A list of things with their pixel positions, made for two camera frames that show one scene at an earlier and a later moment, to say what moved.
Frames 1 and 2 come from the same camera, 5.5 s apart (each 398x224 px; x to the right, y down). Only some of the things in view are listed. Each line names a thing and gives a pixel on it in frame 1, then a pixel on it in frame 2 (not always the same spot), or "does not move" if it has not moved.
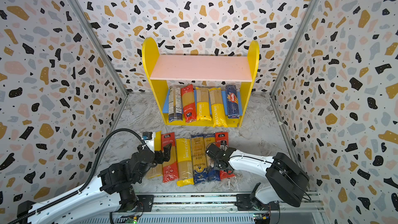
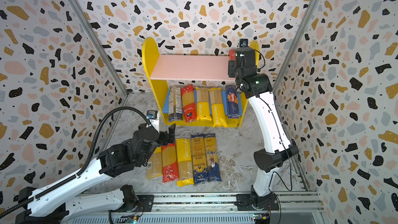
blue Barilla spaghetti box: x=232 y=101 does not move
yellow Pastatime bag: x=217 y=108 does not move
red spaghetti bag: x=219 y=137 -> x=232 y=55
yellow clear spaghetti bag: x=158 y=170 does not move
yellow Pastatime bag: x=184 y=163 does not move
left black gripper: x=167 y=153 -> x=165 y=135
